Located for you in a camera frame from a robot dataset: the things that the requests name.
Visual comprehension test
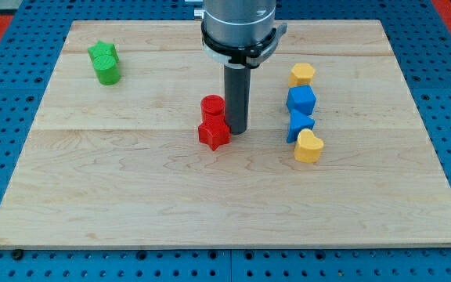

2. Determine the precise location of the yellow hexagon block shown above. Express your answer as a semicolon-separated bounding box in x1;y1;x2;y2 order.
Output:
288;63;316;87

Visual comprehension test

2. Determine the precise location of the blue cube block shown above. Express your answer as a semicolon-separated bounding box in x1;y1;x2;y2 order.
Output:
286;85;316;116

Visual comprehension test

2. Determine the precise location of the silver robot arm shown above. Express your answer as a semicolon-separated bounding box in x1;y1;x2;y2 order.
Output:
201;0;287;135

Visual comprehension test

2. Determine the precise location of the red star block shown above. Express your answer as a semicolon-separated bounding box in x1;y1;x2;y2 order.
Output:
198;115;230;151

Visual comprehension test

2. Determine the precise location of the yellow heart block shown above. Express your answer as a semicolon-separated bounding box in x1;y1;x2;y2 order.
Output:
294;128;324;163

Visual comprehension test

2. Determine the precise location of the black clamp ring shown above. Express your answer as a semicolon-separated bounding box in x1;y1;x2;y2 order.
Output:
200;22;288;70

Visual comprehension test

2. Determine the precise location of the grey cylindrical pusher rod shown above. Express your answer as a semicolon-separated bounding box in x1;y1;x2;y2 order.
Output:
224;66;251;135

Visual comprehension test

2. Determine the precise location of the red cylinder block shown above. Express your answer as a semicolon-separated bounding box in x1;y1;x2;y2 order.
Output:
200;94;225;122

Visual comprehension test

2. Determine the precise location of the green cylinder block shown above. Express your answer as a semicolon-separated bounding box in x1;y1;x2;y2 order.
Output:
92;55;121;85

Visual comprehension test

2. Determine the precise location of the blue triangle block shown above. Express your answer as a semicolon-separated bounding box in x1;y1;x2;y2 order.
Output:
286;110;315;143

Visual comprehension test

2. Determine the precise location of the green star block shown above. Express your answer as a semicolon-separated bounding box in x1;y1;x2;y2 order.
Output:
87;41;119;63

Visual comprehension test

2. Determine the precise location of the wooden board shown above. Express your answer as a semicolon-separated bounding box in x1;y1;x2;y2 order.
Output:
0;20;451;250

